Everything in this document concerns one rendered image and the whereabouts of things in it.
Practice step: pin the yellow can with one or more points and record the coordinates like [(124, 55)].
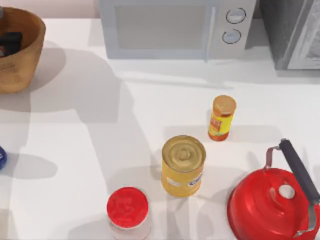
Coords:
[(183, 167)]

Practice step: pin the orange and yellow bottle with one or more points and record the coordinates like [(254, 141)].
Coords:
[(221, 120)]

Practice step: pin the pale microwave oven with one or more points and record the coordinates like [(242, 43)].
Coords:
[(160, 27)]

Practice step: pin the red-lidded white jar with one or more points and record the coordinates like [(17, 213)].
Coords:
[(128, 210)]

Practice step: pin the microwave knob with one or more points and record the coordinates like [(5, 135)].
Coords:
[(235, 15), (231, 36)]

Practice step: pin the red kettle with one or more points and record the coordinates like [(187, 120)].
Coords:
[(270, 207)]

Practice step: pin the wooden bowl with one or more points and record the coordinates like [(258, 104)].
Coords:
[(22, 60)]

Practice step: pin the blue round object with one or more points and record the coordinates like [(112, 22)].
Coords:
[(2, 158)]

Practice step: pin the black object in bowl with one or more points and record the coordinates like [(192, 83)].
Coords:
[(9, 43)]

